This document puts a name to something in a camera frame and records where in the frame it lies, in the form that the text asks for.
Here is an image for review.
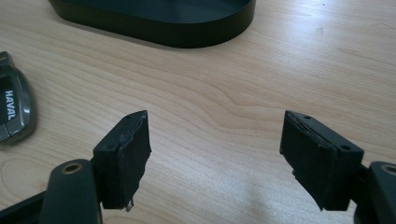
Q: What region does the black car key fob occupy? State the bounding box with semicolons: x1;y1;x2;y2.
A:
0;50;37;145

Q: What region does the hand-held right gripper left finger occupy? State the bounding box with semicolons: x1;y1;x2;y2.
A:
92;109;152;213

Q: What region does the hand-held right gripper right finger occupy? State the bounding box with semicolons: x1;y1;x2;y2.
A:
279;109;365;212

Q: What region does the black oval tray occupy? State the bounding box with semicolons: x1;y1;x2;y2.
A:
48;0;257;49

